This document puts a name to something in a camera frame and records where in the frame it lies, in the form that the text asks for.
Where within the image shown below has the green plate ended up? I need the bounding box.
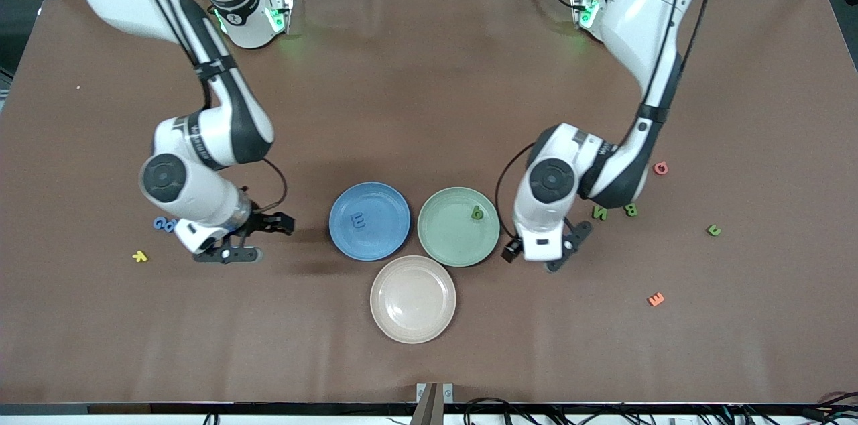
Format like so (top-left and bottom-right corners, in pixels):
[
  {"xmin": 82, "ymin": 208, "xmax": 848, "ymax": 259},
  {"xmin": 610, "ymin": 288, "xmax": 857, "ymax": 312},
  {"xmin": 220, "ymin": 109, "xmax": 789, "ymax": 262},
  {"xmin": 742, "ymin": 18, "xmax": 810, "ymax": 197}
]
[{"xmin": 417, "ymin": 186, "xmax": 501, "ymax": 268}]

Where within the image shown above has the blue plate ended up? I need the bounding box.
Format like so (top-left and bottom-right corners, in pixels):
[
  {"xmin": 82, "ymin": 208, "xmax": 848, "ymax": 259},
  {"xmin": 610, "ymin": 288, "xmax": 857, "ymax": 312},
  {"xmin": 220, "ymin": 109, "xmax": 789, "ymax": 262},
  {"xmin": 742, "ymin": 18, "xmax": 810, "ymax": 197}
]
[{"xmin": 328, "ymin": 182, "xmax": 412, "ymax": 262}]

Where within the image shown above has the beige pink plate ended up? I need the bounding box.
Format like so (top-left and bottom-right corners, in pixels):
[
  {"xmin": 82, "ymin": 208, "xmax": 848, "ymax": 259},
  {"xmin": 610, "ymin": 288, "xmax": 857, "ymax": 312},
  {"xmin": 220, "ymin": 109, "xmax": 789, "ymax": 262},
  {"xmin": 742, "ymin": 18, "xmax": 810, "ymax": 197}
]
[{"xmin": 370, "ymin": 255, "xmax": 457, "ymax": 345}]

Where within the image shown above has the brown table cover sheet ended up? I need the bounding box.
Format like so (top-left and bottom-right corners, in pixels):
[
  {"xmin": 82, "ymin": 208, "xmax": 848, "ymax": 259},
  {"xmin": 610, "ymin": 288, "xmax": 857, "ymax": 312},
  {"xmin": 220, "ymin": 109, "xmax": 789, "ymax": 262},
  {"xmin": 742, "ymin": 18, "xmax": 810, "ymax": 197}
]
[{"xmin": 0, "ymin": 0, "xmax": 858, "ymax": 406}]

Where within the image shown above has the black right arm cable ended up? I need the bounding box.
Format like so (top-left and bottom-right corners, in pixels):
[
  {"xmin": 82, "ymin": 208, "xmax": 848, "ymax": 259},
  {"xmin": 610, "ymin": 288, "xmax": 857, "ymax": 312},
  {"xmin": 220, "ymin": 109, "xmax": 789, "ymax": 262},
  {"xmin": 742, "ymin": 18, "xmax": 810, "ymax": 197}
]
[{"xmin": 137, "ymin": 0, "xmax": 289, "ymax": 215}]

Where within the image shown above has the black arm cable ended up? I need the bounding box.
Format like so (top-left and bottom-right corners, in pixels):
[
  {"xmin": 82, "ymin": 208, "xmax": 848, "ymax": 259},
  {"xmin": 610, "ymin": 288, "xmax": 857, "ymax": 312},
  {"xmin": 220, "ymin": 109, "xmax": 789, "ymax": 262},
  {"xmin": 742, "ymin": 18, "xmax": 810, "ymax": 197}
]
[
  {"xmin": 137, "ymin": 0, "xmax": 289, "ymax": 215},
  {"xmin": 495, "ymin": 0, "xmax": 713, "ymax": 245}
]

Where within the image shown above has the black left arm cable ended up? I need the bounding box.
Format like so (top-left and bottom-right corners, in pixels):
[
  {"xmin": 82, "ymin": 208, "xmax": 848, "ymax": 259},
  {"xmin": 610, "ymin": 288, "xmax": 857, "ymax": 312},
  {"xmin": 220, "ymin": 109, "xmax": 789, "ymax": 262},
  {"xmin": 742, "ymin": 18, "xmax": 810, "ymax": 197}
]
[{"xmin": 495, "ymin": 0, "xmax": 713, "ymax": 245}]

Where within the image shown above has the black cable bundle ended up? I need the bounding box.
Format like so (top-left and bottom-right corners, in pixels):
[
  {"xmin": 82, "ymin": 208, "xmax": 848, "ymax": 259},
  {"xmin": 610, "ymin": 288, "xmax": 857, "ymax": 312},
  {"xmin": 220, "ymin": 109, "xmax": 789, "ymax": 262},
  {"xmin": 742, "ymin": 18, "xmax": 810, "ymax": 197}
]
[{"xmin": 463, "ymin": 393, "xmax": 858, "ymax": 425}]

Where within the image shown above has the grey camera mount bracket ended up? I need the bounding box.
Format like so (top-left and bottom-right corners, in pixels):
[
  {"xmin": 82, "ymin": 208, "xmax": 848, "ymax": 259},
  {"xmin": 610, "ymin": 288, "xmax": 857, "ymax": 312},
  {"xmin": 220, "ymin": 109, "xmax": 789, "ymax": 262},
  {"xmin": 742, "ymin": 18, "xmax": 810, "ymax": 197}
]
[{"xmin": 416, "ymin": 382, "xmax": 454, "ymax": 425}]

